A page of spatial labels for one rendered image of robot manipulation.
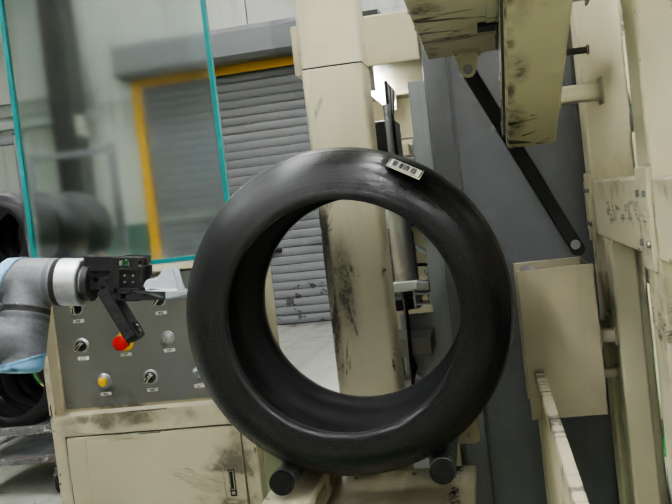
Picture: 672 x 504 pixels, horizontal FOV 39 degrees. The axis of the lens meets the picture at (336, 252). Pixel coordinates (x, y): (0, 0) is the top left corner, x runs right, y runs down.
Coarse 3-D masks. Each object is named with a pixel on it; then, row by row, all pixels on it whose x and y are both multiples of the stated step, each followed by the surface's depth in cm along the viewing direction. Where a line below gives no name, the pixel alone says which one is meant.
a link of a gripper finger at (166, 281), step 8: (168, 272) 174; (152, 280) 174; (160, 280) 174; (168, 280) 174; (176, 280) 174; (152, 288) 174; (160, 288) 174; (168, 288) 174; (176, 288) 174; (168, 296) 173; (176, 296) 174; (184, 296) 174
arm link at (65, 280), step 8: (64, 264) 176; (72, 264) 176; (80, 264) 177; (56, 272) 175; (64, 272) 175; (72, 272) 175; (56, 280) 175; (64, 280) 174; (72, 280) 174; (56, 288) 175; (64, 288) 174; (72, 288) 174; (56, 296) 176; (64, 296) 175; (72, 296) 175; (80, 296) 177; (64, 304) 177; (72, 304) 177; (80, 304) 177
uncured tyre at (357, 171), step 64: (256, 192) 162; (320, 192) 158; (384, 192) 157; (448, 192) 159; (256, 256) 189; (448, 256) 156; (192, 320) 166; (256, 320) 190; (512, 320) 161; (256, 384) 188; (448, 384) 157; (320, 448) 162; (384, 448) 160
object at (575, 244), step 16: (480, 80) 185; (480, 96) 185; (496, 112) 185; (496, 128) 185; (528, 160) 184; (528, 176) 185; (544, 192) 184; (544, 208) 185; (560, 208) 184; (560, 224) 184; (576, 240) 184
